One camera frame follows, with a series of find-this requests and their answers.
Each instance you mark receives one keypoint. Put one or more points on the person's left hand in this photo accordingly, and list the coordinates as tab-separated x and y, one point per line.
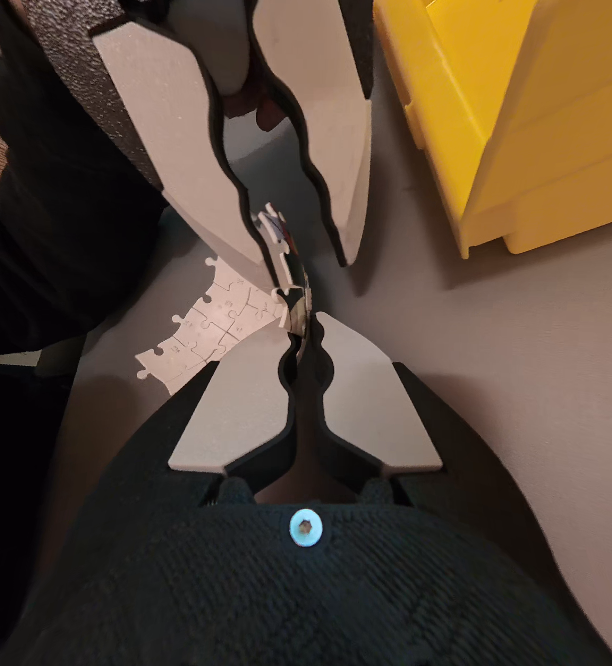
264	112

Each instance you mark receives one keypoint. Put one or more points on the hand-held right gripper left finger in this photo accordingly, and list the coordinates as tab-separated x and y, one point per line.
233	416

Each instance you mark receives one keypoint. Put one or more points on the partly built white puzzle ball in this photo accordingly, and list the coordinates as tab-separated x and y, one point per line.
222	317

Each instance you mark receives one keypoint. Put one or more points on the person's left forearm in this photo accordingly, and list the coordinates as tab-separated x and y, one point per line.
51	156

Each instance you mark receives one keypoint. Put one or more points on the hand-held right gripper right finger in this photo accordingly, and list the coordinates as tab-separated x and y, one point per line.
379	416

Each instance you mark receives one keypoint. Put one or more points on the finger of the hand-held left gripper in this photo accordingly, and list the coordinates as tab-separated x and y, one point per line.
327	104
165	130

